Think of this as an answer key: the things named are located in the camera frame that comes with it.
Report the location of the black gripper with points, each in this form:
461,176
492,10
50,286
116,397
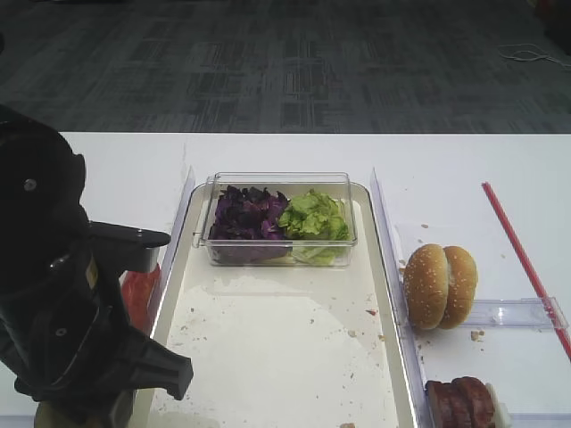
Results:
63,324

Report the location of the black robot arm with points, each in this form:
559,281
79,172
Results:
42,180

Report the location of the red tomato slice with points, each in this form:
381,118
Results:
136,290

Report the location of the green lettuce leaves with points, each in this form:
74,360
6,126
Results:
314,216

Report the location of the brown meat patty left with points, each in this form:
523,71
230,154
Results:
443,403

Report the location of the brown meat patty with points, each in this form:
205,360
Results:
478,400
443,403

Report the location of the brown meat patty right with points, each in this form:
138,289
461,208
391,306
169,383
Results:
478,400

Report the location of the white slice behind patties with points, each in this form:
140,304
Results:
501,417

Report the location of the white metal tray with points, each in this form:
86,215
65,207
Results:
281,346

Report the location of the left clear long divider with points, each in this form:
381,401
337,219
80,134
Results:
158,295

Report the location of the clear long divider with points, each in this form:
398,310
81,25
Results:
413,375
158,295

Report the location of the bottom bun half left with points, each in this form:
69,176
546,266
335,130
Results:
49,415

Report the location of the purple cabbage shreds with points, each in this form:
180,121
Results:
245,214

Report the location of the clear plastic container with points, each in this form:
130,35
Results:
336,184

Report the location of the right clear long divider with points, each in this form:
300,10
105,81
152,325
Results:
413,375

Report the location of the sesame bun top left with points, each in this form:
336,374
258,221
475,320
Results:
426,286

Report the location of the sesame bun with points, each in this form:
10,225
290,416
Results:
426,286
463,278

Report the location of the sesame bun top right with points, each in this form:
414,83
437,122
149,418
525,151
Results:
463,278

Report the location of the clear holder lower right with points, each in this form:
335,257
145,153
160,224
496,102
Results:
540,420

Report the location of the clear holder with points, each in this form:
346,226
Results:
540,420
527,313

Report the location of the clear holder upper right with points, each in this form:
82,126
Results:
527,313

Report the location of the right red tape strip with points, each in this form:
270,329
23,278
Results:
526,267

